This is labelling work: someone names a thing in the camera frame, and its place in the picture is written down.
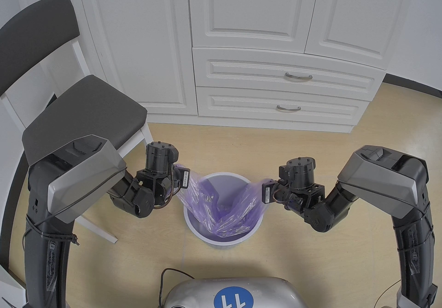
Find purple plastic bag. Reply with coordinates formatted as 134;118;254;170
177;163;273;239

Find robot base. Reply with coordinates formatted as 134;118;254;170
162;276;308;308

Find pale grey trash bin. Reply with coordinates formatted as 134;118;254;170
183;172;265;251

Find white wardrobe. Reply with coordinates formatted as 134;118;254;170
15;0;420;134

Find white chair grey cushions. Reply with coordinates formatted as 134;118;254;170
0;0;156;244

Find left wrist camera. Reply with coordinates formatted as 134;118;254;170
173;166;191;193

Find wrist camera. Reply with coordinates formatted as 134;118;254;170
261;179;277;204
173;166;191;193

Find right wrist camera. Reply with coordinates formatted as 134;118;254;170
261;179;277;204

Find black cable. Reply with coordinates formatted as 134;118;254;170
159;268;195;305

